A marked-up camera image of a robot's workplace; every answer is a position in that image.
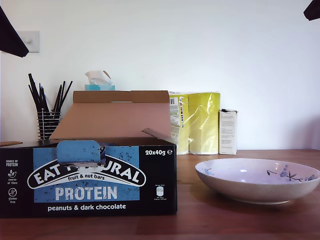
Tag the white tissue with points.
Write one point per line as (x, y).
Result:
(96, 77)

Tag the blue wrapped snack bar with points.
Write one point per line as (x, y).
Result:
(102, 152)

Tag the flat wooden board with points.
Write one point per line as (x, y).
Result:
(10, 143)

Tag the black carton box of snackbars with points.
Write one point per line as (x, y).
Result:
(87, 195)

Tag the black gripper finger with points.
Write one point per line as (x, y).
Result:
(314, 15)
(11, 27)
(10, 47)
(313, 6)

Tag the yellow plastic wrapped pack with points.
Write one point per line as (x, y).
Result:
(202, 125)

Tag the white printed carton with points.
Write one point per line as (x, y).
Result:
(228, 132)

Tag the white light switch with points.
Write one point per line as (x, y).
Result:
(33, 42)

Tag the white bowl with blue flowers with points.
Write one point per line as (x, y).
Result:
(252, 185)

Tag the teal tissue box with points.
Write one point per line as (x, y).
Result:
(100, 87)

